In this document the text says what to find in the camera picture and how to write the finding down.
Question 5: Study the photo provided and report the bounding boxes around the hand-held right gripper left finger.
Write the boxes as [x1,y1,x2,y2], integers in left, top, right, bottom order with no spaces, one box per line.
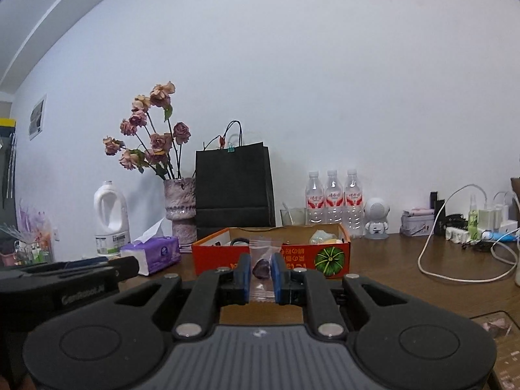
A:
[114,253,252,340]

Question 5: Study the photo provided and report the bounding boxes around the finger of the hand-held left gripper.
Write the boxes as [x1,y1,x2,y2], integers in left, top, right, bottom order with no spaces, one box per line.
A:
[24,255,141,289]

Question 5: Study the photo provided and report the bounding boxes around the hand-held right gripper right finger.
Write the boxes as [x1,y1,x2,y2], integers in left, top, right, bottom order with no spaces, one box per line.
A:
[271,252,409,339]

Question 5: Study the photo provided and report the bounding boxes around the clear zip bag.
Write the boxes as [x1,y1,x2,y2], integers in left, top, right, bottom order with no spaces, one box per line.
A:
[247,235,285,302]

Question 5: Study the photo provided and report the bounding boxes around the red cardboard box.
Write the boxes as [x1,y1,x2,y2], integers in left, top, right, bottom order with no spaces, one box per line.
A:
[191,223,351,280]

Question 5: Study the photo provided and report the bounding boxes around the purple tissue pack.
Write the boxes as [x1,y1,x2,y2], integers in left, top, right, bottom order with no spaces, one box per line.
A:
[120,217,182,276]

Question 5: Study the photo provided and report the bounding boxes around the white detergent jug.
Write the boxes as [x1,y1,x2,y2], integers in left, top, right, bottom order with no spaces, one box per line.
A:
[93,180,131,258]

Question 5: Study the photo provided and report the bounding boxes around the glass cup with spoon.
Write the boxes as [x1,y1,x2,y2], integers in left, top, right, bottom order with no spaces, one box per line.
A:
[280,202,308,227]

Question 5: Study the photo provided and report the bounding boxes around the pink mottled vase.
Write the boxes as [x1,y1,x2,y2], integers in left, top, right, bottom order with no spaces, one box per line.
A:
[163,176,198,245]

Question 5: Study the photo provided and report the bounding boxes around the clear water bottle red label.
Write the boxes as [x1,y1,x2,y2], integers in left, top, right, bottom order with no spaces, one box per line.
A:
[324,169,345,224]
[305,171,325,225]
[344,168,365,239]

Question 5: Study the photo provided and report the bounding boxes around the black paper bag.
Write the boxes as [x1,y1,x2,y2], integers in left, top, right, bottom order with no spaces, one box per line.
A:
[194,120,277,229]

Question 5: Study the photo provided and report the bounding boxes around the white robot figure speaker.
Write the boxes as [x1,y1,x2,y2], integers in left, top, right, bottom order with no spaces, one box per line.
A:
[362,197,392,240]

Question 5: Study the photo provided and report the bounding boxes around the dried pink flowers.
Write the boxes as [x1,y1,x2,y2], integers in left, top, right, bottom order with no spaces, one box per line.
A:
[103,81,192,182]

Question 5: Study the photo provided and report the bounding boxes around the yellow and black rack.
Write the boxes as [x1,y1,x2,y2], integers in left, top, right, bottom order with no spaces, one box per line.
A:
[0,117,18,209]

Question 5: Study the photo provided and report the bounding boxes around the grey tin box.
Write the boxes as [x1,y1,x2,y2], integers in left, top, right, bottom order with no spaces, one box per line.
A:
[400,208,436,237]

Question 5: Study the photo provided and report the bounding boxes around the black upright device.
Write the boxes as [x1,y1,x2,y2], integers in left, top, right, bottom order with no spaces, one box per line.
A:
[429,190,447,235]

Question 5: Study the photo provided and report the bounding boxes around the green spray bottle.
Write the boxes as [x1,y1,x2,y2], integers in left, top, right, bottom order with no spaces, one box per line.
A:
[467,194,480,233]

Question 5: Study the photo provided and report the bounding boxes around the white charger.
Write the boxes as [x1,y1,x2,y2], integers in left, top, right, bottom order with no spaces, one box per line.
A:
[478,209,505,233]

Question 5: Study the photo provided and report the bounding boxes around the white power strip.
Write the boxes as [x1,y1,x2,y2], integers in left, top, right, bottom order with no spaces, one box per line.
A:
[445,219,519,245]

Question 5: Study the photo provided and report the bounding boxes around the printed desk mat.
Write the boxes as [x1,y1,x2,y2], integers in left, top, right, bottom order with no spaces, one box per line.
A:
[470,310,520,390]

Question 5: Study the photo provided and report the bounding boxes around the brown cloth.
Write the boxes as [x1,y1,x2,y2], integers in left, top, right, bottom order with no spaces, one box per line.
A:
[509,176,520,217]

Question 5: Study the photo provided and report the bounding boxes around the white cable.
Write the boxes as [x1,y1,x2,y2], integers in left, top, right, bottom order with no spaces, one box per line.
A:
[418,184,520,284]

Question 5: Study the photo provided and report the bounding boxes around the wall picture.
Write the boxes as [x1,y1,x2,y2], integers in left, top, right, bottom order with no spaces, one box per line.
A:
[28,94,48,141]

